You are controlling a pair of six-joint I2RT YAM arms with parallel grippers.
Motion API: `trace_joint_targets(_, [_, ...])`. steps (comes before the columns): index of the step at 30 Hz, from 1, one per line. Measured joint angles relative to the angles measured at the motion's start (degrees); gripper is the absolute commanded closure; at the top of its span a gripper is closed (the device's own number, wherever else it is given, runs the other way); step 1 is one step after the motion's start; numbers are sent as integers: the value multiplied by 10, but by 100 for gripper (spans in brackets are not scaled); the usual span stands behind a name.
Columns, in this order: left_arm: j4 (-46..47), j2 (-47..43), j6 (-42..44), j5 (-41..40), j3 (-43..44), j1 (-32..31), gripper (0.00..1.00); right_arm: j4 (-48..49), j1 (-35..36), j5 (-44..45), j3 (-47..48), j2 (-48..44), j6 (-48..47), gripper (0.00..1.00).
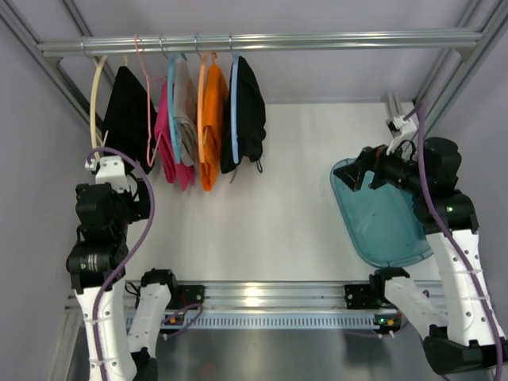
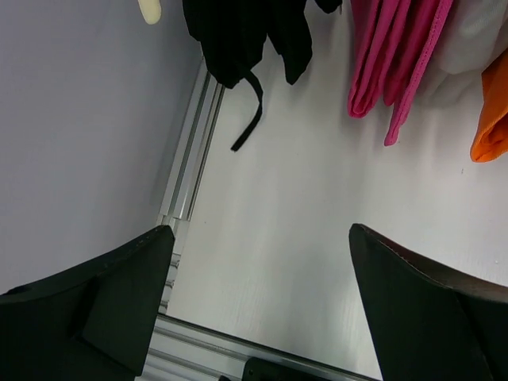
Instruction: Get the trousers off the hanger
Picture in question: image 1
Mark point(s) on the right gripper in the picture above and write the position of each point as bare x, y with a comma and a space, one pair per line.
373, 167

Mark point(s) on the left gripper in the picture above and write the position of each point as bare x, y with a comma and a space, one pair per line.
140, 197

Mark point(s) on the black trousers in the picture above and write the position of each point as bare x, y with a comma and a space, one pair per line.
125, 122
251, 120

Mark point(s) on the orange trousers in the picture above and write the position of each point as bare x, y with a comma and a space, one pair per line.
215, 99

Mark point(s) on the orange plastic hanger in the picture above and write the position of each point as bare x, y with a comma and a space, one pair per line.
201, 89

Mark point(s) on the light blue plastic hanger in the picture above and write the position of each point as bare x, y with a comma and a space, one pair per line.
233, 103

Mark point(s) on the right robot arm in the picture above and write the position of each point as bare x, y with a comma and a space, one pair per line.
467, 335

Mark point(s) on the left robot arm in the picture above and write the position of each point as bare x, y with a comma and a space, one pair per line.
96, 266

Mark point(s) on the magenta trousers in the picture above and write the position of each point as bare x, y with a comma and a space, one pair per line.
174, 173

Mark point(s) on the cream plastic hanger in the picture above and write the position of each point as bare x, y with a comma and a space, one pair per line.
94, 139

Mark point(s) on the black trousers on cream hanger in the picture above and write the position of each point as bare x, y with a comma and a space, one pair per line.
125, 122

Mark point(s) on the teal plastic hanger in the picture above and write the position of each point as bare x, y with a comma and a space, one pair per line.
170, 103

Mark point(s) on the beige grey trousers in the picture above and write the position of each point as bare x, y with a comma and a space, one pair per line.
185, 113

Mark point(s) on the teal plastic basket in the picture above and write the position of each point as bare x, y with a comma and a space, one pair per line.
381, 224

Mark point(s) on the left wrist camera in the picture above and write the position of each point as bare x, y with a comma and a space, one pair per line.
109, 169

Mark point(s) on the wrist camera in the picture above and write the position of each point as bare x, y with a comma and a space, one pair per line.
402, 128
109, 169

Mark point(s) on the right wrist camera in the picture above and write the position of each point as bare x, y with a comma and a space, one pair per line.
402, 128

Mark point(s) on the pink wire hanger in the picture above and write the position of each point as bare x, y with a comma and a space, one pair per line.
150, 151

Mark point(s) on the slotted cable duct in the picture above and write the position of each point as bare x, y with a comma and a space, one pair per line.
208, 320

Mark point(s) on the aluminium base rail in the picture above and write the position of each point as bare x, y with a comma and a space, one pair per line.
284, 296

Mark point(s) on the silver aluminium hanging rail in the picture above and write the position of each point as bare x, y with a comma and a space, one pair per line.
418, 38

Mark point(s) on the aluminium frame posts right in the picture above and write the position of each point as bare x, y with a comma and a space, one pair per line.
454, 68

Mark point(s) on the aluminium frame posts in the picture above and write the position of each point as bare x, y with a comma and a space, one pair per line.
21, 30
454, 68

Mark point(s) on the aluminium frame posts left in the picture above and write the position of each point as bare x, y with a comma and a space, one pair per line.
21, 30

